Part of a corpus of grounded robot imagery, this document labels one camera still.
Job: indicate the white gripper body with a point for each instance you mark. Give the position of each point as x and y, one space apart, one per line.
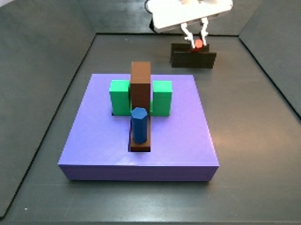
171 13

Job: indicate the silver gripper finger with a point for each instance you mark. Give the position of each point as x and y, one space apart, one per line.
189 37
204 30

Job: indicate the red peg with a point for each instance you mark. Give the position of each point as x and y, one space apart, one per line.
199 46

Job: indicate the purple base board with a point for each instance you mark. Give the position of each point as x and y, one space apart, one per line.
97 149

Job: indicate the green block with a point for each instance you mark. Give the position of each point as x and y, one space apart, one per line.
120 93
161 103

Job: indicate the brown L-shaped block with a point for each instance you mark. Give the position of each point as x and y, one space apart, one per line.
141 99

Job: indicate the blue hexagonal peg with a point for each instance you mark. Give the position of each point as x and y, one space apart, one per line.
140 120

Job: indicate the black angle bracket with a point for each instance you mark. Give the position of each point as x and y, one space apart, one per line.
185 58

